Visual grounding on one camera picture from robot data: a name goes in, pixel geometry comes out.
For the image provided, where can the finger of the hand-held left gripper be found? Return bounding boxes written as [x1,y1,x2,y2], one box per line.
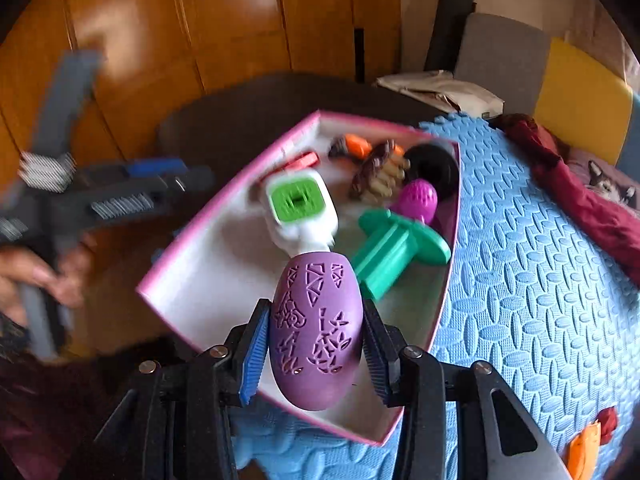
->
[80,193,163,228]
[75,159,217,196]

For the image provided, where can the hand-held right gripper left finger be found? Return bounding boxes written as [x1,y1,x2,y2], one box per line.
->
[60,299,273,480]

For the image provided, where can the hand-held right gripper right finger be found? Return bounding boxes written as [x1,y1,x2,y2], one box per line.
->
[362,299,571,480]

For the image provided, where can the purple patterned egg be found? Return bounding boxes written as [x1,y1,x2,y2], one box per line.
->
[269,251,365,412]

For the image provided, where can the pink cardboard box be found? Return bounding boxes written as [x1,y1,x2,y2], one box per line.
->
[136,110,461,447]

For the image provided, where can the green plastic piece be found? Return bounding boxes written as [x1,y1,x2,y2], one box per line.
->
[350,209,452,302]

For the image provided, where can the white and green thermometer toy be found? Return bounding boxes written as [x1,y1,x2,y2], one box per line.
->
[262,169,342,262]

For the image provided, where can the red puzzle piece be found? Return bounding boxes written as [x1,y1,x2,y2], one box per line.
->
[281,151,321,172]

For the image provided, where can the person's left hand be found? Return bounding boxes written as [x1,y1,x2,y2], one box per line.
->
[0,232,100,332]

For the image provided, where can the wooden wardrobe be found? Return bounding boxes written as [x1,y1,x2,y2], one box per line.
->
[0,0,403,186]

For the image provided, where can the magenta perforated egg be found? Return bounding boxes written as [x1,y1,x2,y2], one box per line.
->
[391,179,439,224]

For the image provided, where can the blue foam mat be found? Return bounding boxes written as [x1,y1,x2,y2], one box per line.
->
[232,115,640,480]

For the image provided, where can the orange and dark toy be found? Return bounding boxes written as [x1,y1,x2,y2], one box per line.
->
[329,133,374,160]

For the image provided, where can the black round object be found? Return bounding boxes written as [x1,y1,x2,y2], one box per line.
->
[404,141,459,197]

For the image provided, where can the person's dark red clothing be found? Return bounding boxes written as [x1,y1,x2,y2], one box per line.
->
[0,310,151,480]

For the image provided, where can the orange plastic object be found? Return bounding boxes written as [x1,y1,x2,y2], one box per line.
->
[566,421,602,480]

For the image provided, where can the small dark red object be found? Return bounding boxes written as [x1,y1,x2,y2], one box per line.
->
[598,406,621,445]

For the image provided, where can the dark red cloth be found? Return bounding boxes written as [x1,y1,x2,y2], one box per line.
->
[492,114,640,287]

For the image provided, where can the crumpled paper bag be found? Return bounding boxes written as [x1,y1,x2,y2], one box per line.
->
[374,70,506,117]

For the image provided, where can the pink dog print pillow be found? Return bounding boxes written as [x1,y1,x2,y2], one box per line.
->
[565,147,640,211]

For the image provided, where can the black rolled mat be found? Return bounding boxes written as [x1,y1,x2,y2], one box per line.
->
[424,0,476,74]

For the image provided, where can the blue yellow grey sofa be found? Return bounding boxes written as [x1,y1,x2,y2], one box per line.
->
[452,12,640,171]

